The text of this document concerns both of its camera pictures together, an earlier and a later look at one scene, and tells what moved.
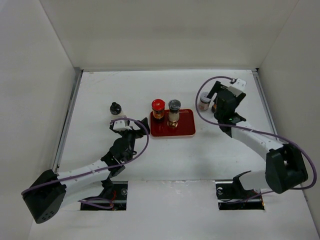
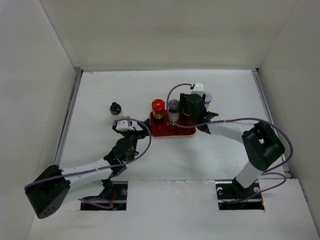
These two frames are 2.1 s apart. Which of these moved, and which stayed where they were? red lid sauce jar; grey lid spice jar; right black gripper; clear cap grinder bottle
Moved: right black gripper
Stayed: grey lid spice jar; clear cap grinder bottle; red lid sauce jar
